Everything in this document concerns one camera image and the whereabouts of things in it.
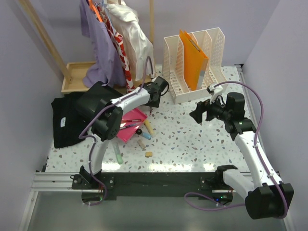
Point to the purple hanging shirt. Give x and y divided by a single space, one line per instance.
108 67

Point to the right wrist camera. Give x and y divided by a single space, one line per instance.
215 90

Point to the orange clothes hanger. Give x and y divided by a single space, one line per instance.
96 10

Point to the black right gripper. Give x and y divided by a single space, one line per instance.
201 107

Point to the pink top drawer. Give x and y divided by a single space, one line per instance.
126 134

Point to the blue pen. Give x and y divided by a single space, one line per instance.
130 126

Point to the small tan eraser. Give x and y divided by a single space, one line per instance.
148 154

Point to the cream plastic file organizer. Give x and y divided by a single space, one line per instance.
212 42

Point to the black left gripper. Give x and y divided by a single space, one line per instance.
154 102

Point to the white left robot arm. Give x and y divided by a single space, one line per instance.
101 135

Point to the white hanging garment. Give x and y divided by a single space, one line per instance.
136 44

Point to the black cloth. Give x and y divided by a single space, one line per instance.
67 122

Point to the orange red pen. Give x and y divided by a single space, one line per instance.
131 120

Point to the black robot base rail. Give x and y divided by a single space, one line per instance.
145 184

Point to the wooden clothes rack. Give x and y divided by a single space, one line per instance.
58 25

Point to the clear lead case blue cap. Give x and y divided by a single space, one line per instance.
146 135

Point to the red poppy print garment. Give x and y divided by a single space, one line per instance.
117 40

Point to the orange clip folder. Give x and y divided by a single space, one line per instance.
195 62

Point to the aluminium frame rail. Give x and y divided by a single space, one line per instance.
277 88

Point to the green clear highlighter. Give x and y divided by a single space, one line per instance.
117 153

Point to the beige worn eraser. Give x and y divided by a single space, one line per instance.
141 144

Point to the yellow highlighter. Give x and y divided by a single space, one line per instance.
149 128

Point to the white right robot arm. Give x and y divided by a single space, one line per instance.
266 195

